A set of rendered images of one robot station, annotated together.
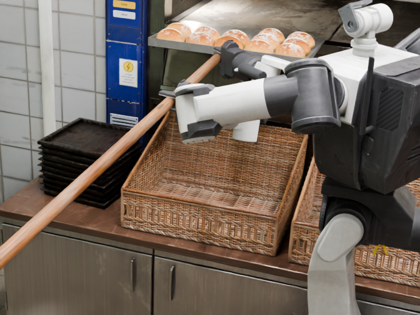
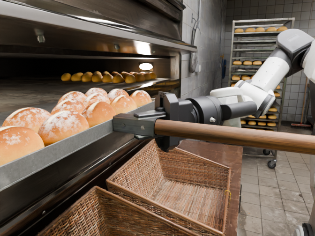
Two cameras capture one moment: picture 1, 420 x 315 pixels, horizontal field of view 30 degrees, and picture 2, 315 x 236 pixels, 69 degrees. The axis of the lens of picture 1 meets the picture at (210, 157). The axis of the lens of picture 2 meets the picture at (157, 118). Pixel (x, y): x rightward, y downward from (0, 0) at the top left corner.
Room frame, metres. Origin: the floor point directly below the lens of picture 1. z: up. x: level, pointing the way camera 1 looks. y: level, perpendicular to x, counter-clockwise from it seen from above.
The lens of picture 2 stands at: (2.39, 0.42, 1.32)
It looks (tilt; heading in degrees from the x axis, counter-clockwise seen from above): 14 degrees down; 274
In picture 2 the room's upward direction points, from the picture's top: straight up
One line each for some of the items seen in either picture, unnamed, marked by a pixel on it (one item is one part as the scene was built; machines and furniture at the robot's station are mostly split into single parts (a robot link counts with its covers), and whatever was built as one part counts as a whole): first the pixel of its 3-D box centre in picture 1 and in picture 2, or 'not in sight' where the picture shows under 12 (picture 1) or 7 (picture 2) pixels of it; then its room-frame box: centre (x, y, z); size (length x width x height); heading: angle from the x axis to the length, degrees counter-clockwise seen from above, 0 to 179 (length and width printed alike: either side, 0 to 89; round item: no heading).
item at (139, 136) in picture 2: not in sight; (149, 136); (2.44, -0.02, 1.17); 0.06 x 0.03 x 0.02; 38
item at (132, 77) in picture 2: not in sight; (111, 76); (2.87, -1.35, 1.21); 0.61 x 0.48 x 0.06; 163
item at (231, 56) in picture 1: (238, 64); (184, 118); (2.36, -0.07, 1.19); 0.12 x 0.10 x 0.13; 38
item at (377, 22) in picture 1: (367, 25); not in sight; (1.81, -0.35, 1.47); 0.10 x 0.07 x 0.09; 134
